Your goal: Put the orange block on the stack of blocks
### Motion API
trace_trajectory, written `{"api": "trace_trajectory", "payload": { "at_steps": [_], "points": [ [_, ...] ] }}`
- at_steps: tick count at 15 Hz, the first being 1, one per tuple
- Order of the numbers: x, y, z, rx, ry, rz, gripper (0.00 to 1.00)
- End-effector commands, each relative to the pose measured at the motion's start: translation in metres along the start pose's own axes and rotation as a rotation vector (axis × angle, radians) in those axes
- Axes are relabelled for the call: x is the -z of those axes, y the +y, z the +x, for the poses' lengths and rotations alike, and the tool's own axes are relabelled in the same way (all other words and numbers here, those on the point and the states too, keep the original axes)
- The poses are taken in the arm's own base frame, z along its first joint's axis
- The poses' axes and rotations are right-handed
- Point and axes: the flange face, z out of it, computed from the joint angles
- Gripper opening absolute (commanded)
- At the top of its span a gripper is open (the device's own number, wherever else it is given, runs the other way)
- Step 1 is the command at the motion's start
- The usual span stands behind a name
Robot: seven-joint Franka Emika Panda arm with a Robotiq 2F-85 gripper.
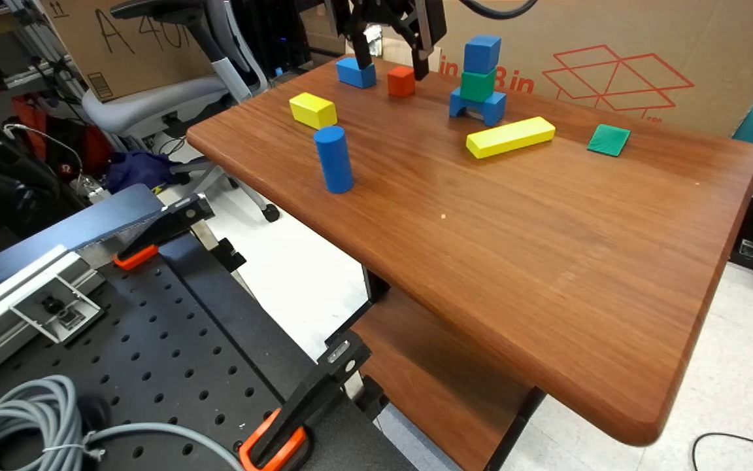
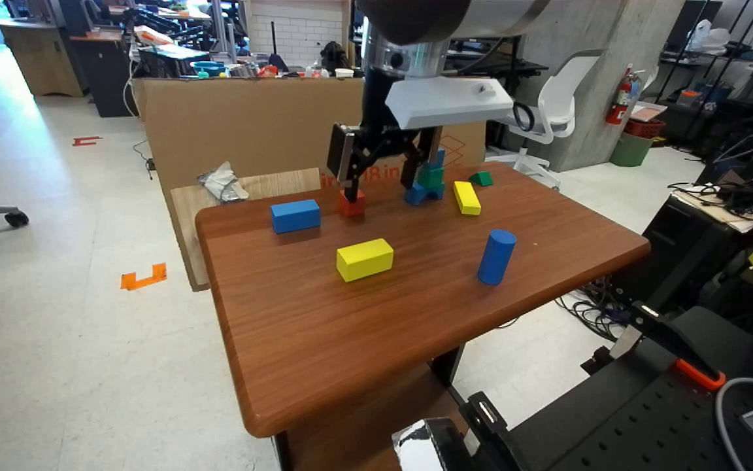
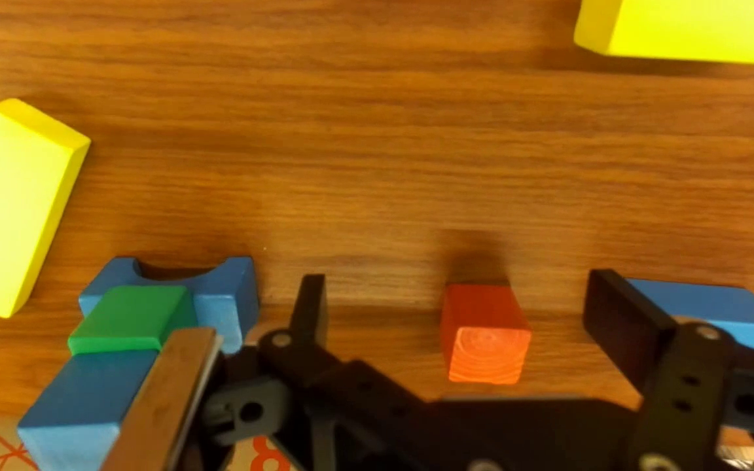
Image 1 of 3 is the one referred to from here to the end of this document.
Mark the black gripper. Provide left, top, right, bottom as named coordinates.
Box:
left=324, top=0, right=449, bottom=84

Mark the orange cube block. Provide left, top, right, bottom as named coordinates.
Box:
left=383, top=64, right=418, bottom=98

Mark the blue rectangular block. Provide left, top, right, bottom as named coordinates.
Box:
left=335, top=55, right=379, bottom=92

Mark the blue cube block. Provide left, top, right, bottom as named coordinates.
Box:
left=462, top=33, right=503, bottom=75

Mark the green cube block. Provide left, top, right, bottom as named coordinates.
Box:
left=456, top=68, right=500, bottom=104

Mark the short yellow block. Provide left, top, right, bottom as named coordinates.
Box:
left=288, top=89, right=340, bottom=134

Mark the blue arch block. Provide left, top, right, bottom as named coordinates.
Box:
left=447, top=85, right=510, bottom=128

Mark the blue cylinder block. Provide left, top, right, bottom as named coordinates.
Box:
left=310, top=122, right=358, bottom=195

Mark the long yellow block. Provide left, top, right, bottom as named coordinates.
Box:
left=462, top=114, right=560, bottom=161

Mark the flat green block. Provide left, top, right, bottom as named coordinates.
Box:
left=585, top=122, right=635, bottom=158

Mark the grey office chair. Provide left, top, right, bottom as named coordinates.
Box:
left=79, top=0, right=281, bottom=225

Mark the cardboard box with handwriting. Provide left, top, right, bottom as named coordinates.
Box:
left=39, top=0, right=221, bottom=101

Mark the large printed cardboard box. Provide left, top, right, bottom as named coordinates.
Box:
left=301, top=0, right=753, bottom=140

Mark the blue cloth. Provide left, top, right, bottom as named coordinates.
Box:
left=100, top=148, right=178, bottom=195

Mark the wooden table lower shelf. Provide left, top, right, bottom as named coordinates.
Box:
left=347, top=284, right=543, bottom=471

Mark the reflective metal plate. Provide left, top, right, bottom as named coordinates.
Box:
left=0, top=181, right=166, bottom=293

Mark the red equipment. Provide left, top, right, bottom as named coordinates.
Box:
left=8, top=93, right=113, bottom=178

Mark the black perforated breadboard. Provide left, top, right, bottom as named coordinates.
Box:
left=0, top=233, right=424, bottom=471

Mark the black cable loop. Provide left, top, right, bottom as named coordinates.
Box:
left=456, top=0, right=540, bottom=20

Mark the black clamp orange handle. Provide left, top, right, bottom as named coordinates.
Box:
left=234, top=330, right=386, bottom=471
left=113, top=191, right=249, bottom=275

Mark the aluminium extrusion rail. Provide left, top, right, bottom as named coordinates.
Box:
left=0, top=244, right=109, bottom=395

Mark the thin black floor cable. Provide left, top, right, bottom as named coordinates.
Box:
left=686, top=429, right=753, bottom=471

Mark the grey cable coil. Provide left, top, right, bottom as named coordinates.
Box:
left=0, top=373, right=249, bottom=471

